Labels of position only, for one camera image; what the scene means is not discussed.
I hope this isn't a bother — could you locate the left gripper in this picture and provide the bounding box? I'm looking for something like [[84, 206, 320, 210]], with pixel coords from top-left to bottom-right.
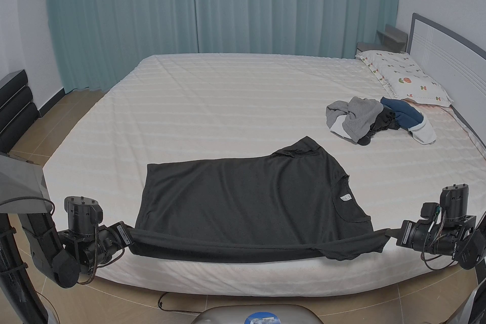
[[103, 222, 135, 253]]

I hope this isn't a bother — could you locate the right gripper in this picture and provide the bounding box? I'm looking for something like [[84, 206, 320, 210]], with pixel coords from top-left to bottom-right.
[[397, 220, 428, 249]]

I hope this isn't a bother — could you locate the black T-shirt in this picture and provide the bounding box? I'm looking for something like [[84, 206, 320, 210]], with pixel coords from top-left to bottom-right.
[[129, 136, 392, 264]]

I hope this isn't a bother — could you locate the pile of clothes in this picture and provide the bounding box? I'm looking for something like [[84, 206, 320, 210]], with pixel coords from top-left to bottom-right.
[[326, 96, 438, 146]]

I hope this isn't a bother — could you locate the bed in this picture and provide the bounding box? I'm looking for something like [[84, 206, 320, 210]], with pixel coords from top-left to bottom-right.
[[23, 13, 486, 296]]

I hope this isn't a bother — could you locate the pink pillow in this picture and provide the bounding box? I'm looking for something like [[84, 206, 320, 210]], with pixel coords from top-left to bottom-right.
[[404, 99, 452, 110]]

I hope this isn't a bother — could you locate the white printed pillow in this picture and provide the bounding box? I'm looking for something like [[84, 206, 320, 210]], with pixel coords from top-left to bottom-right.
[[356, 50, 454, 108]]

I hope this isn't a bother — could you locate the black chest of drawers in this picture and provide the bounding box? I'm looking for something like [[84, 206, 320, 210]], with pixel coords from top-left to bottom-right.
[[0, 69, 38, 154]]

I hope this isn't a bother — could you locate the grey bedside table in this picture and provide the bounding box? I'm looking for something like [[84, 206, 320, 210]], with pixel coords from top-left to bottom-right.
[[357, 24, 409, 57]]

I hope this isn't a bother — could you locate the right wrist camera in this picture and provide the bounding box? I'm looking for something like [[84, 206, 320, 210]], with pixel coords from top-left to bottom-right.
[[421, 202, 441, 220]]

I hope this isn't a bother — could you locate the black cable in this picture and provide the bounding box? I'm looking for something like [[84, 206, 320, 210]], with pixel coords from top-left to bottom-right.
[[0, 196, 54, 217], [76, 250, 126, 285], [157, 292, 200, 315], [419, 252, 456, 272]]

